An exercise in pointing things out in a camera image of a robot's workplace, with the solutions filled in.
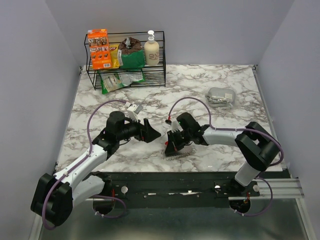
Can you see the cream soap pump bottle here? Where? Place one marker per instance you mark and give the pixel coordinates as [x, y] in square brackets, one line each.
[151, 50]

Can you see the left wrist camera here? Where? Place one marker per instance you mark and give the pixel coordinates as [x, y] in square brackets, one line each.
[133, 110]

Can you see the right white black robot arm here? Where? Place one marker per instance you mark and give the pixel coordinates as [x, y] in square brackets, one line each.
[257, 146]

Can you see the red carabiner keyring with chain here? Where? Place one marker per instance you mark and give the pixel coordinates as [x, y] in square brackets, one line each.
[188, 150]

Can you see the white green pouch bag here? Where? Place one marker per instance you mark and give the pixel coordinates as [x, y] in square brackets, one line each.
[128, 78]

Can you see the orange product box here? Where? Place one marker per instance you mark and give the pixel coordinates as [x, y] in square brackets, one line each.
[99, 49]

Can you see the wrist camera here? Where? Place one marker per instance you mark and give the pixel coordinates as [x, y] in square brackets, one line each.
[133, 110]
[174, 125]

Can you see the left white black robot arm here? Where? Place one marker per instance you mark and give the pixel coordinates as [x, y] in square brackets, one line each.
[53, 199]

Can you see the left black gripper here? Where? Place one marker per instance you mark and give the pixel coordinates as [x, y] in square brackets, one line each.
[147, 135]

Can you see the green white snack bag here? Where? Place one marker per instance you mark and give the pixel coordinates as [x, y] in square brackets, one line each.
[110, 82]

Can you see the aluminium extrusion rail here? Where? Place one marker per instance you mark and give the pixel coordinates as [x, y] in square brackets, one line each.
[275, 187]

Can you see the yellow snack bag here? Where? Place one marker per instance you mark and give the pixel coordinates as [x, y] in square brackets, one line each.
[113, 48]

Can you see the brown green coffee bag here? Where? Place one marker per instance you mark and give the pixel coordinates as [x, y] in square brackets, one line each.
[130, 54]

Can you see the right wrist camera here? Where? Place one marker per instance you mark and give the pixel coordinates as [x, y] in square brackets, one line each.
[174, 125]

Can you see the black wire shelf rack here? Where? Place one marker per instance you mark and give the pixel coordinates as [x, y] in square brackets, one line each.
[155, 76]

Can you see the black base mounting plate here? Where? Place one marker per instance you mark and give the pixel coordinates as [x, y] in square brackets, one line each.
[165, 180]

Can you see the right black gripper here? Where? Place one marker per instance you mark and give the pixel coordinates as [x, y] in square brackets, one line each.
[172, 142]

